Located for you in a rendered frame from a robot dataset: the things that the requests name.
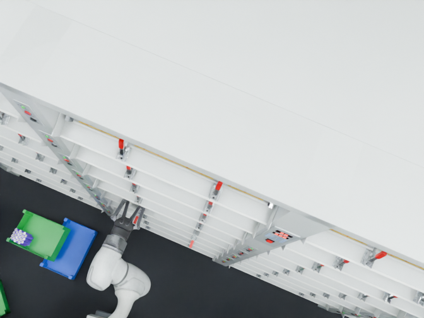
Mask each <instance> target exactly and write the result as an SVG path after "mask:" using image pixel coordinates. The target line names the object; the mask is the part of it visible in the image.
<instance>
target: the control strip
mask: <svg viewBox="0 0 424 318"><path fill-rule="evenodd" d="M280 232H282V233H285V234H287V235H289V236H286V235H283V234H281V233H280ZM274 233H277V234H280V235H282V236H284V237H286V238H283V237H280V236H278V235H276V234H274ZM298 238H300V236H298V235H296V234H294V233H291V232H289V231H287V230H284V229H282V228H280V227H277V226H274V227H272V228H270V229H269V230H267V231H265V232H263V233H262V234H260V235H258V236H256V237H255V238H254V239H255V240H257V241H260V242H262V243H264V244H266V245H269V246H271V247H277V246H279V245H282V244H285V243H287V242H290V241H292V240H295V239H298Z"/></svg>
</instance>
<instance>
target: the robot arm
mask: <svg viewBox="0 0 424 318"><path fill-rule="evenodd" d="M124 203H126V205H125V208H124V211H123V214H122V217H120V218H118V219H117V220H116V218H117V215H118V214H119V212H120V210H121V209H122V207H123V205H124ZM129 203H130V201H128V200H126V199H122V201H121V203H120V205H119V206H118V208H117V209H116V211H115V213H114V214H113V215H111V216H110V217H111V220H114V227H113V229H112V231H111V233H110V235H107V237H106V239H105V241H104V243H103V244H102V247H101V249H100V250H99V251H98V252H97V254H96V255H95V257H94V259H93V261H92V263H91V265H90V268H89V271H88V274H87V278H86V282H87V283H88V284H89V285H90V286H91V287H92V288H94V289H97V290H100V291H103V290H104V289H106V288H107V287H108V286H109V285H110V284H113V285H114V289H115V295H116V296H117V298H118V304H117V308H116V310H115V311H114V312H113V314H112V315H111V316H109V317H108V318H127V316H128V314H129V313H130V310H131V308H132V306H133V303H134V301H135V300H137V299H138V298H139V297H142V296H144V295H146V294H147V293H148V292H149V290H150V286H151V281H150V279H149V277H148V276H147V274H146V273H145V272H143V271H142V270H141V269H139V268H138V267H136V266H135V265H133V264H130V263H128V262H126V261H124V260H123V259H122V258H121V257H122V255H123V252H124V249H125V248H126V245H127V242H126V241H127V239H128V237H129V235H130V233H131V232H132V231H133V230H134V229H138V230H139V229H140V223H141V220H142V217H143V215H144V211H145V208H144V207H142V206H140V205H139V206H138V207H137V208H136V210H135V211H134V213H133V214H132V216H131V217H130V218H127V217H126V213H127V210H128V207H129ZM140 209H142V210H141V213H140V215H139V218H138V222H137V224H135V226H133V220H134V218H135V217H136V215H137V214H138V212H139V211H140Z"/></svg>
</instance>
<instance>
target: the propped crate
mask: <svg viewBox="0 0 424 318"><path fill-rule="evenodd" d="M23 213H24V215H23V218H22V219H21V221H20V223H19V224H18V226H17V229H20V230H23V231H24V232H27V233H29V234H31V235H32V237H33V240H32V242H31V243H30V245H27V246H23V245H20V244H18V243H16V242H14V241H13V240H11V239H10V238H7V240H6V241H7V242H11V243H12V244H15V245H17V246H18V247H21V248H23V249H25V250H27V251H29V252H32V253H34V254H36V255H38V256H40V257H43V258H44V259H46V260H49V261H53V262H54V261H55V259H56V257H57V255H58V253H59V251H60V250H61V248H62V246H63V244H64V242H65V240H66V238H67V236H68V235H69V233H70V231H71V229H69V228H67V227H65V226H62V225H60V224H58V223H56V222H53V221H51V220H48V219H46V218H44V217H41V216H39V215H36V214H34V213H32V212H29V211H27V210H25V209H24V210H23Z"/></svg>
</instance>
